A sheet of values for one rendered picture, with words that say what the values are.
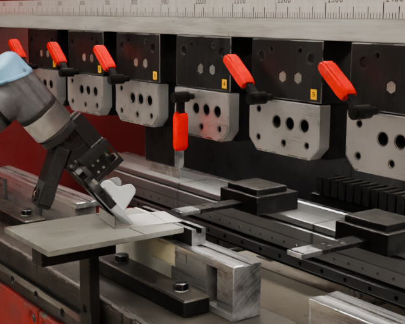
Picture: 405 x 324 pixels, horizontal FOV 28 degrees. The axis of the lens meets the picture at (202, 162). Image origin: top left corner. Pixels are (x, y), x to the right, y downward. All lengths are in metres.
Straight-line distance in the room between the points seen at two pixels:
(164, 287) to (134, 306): 0.06
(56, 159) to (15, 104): 0.12
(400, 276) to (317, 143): 0.39
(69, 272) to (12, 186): 0.52
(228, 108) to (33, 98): 0.33
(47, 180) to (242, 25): 0.43
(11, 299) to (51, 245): 0.53
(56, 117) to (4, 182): 0.80
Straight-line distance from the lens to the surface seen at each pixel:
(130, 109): 1.50
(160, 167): 1.51
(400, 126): 1.01
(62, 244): 1.35
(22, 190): 2.03
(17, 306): 1.84
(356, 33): 1.06
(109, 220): 1.45
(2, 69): 1.34
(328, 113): 1.12
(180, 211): 1.53
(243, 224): 1.71
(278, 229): 1.62
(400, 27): 1.01
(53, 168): 1.39
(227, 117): 1.26
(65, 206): 1.83
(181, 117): 1.31
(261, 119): 1.19
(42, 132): 1.37
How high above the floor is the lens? 1.37
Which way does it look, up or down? 10 degrees down
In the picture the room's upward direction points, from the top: 1 degrees clockwise
